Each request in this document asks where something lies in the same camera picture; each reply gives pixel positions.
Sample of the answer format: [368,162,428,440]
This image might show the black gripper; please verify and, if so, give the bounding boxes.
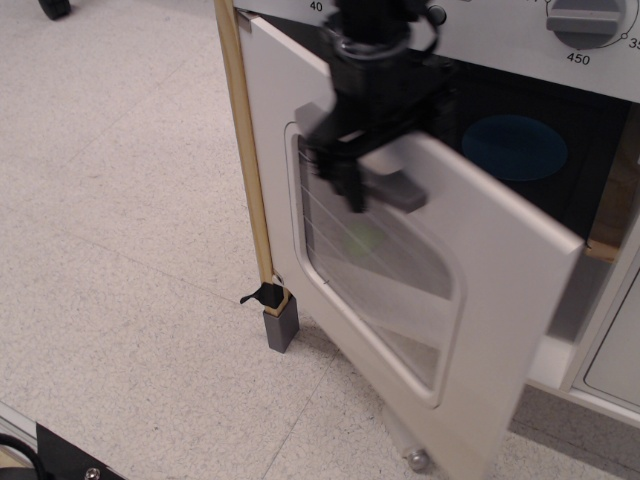
[320,45,457,213]

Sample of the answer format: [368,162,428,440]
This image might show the grey oven door handle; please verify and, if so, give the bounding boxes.
[294,99,427,213]

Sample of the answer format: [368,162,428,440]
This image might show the white oven door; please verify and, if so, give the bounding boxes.
[240,16,583,479]

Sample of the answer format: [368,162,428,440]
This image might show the dark oven tray shelf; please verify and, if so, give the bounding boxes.
[454,63,632,238]

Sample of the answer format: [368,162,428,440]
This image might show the white toy oven cabinet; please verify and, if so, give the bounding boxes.
[234,1,639,425]

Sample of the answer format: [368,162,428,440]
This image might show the blue plate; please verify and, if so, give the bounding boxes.
[461,115,569,182]

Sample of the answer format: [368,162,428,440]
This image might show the dark round push button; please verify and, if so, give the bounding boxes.
[428,5,447,26]

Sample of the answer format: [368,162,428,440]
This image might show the black tape piece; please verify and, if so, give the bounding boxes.
[240,282,284,309]

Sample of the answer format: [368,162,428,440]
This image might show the grey temperature knob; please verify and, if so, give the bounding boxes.
[546,0,627,50]

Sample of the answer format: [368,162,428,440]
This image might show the white salt shaker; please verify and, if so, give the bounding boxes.
[387,409,431,472]

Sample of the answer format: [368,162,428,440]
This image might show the white cabinet door right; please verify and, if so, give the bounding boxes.
[584,274,639,411]

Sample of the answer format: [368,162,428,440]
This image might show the black caster wheel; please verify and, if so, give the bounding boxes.
[39,0,71,21]

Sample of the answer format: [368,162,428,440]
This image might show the wooden corner post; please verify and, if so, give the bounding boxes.
[213,0,296,321]

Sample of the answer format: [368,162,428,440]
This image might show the grey post foot cap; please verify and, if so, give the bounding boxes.
[263,296,300,353]

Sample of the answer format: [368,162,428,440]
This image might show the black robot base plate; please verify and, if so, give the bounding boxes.
[36,423,124,480]

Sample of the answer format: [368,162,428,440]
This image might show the aluminium frame rail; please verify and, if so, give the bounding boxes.
[0,402,37,467]

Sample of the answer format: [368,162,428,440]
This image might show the black cable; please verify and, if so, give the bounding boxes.
[0,431,51,480]

